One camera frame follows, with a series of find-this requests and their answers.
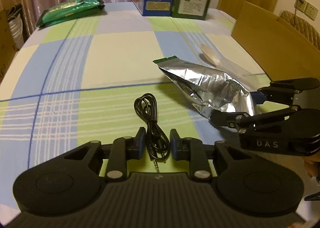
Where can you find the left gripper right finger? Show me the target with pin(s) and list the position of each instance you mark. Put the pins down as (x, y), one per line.
(191, 150)

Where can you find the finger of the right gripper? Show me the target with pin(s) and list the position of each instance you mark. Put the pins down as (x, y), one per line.
(283, 91)
(237, 120)

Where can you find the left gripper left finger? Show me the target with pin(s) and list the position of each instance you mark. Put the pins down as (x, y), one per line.
(120, 152)

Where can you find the silver foil pouch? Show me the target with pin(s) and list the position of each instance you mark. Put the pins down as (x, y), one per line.
(207, 89)

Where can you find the person's right hand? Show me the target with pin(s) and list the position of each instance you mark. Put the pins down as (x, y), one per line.
(311, 165)

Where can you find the open cardboard box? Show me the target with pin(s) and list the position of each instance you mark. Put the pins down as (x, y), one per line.
(280, 50)

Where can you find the wooden spoon in wrapper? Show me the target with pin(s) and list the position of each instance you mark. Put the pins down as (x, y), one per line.
(221, 63)

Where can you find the checkered tablecloth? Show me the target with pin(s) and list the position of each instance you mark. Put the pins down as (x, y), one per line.
(77, 81)

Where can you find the green wet wipes pack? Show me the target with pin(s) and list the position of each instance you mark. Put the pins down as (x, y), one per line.
(69, 10)

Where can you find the brown cardboard box on floor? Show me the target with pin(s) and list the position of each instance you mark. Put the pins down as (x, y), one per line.
(8, 47)

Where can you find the crumpled silver bag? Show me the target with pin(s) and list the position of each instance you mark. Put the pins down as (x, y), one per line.
(15, 21)

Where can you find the wall socket pair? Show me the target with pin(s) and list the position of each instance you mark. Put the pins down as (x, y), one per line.
(307, 8)

